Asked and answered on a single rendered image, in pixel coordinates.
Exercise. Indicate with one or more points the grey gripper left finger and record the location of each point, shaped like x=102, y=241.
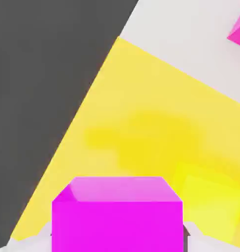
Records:
x=33, y=244

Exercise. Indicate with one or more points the large yellow box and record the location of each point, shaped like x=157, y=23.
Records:
x=143, y=110

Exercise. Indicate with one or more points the small pink cube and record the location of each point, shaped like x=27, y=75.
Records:
x=239, y=33

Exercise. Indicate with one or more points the small magenta cube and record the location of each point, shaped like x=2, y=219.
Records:
x=117, y=224

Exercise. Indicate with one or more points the small yellow cube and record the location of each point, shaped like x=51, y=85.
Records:
x=212, y=204

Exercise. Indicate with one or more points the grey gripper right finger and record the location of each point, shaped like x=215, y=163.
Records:
x=198, y=242

